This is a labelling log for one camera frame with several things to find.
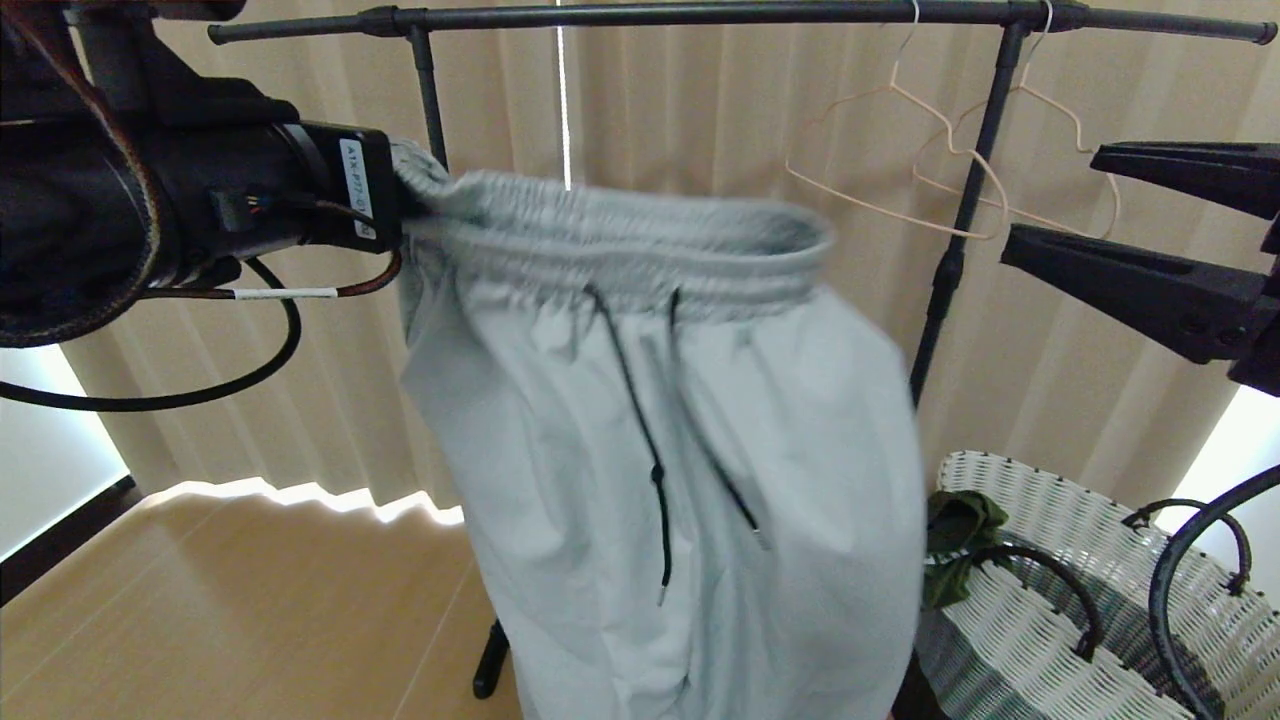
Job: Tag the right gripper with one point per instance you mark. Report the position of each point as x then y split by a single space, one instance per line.
1262 372

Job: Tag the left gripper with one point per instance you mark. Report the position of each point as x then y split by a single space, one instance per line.
250 200

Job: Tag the pink clothes hanger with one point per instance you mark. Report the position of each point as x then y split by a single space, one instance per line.
1021 85
893 80

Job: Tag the pale grey shorts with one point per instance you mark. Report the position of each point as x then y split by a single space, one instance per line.
700 450

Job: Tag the white laundry basket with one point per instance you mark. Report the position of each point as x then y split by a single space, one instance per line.
1000 480

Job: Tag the black clothes rack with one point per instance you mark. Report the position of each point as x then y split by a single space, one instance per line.
700 14

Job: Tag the green garment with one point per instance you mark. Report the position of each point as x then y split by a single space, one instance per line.
960 530

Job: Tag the beige curtain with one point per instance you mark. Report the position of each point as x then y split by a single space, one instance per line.
700 100

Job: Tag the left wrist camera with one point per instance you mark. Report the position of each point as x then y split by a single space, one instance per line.
160 80

